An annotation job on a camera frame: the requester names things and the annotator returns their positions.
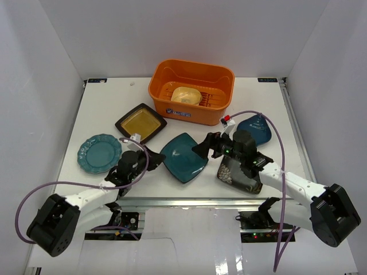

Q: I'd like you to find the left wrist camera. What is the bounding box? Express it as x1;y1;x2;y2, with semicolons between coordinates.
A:
125;133;141;151

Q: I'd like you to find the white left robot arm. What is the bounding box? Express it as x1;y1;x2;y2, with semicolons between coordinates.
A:
26;147;166;257

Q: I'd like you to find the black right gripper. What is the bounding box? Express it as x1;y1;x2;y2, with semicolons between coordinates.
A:
192;128;244;163

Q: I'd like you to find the blue leaf-shaped plate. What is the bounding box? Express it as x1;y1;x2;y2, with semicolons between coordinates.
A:
237;115;272;147

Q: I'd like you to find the orange plastic bin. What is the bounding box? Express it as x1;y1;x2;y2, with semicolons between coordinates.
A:
148;59;235;126

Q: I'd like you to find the teal round scalloped plate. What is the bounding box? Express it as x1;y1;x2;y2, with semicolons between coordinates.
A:
77;133;122;174

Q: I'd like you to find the small yellow square dish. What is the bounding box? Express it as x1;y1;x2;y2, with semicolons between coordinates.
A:
170;87;202;105

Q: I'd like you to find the amber square plate black rim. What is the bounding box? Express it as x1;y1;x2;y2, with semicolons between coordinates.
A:
115;103;167;144

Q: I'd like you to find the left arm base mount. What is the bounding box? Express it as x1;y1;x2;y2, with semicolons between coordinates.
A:
84;202;142;241

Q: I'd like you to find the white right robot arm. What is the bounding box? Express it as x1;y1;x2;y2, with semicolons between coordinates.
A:
192;130;361;248

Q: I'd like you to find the black floral square plate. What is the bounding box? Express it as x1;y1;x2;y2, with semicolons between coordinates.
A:
217;157;263;195

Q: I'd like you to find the dark teal square plate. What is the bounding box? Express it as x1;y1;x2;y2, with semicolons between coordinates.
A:
160;132;208;184

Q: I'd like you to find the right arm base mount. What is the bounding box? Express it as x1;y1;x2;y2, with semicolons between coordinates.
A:
235;197;280;243

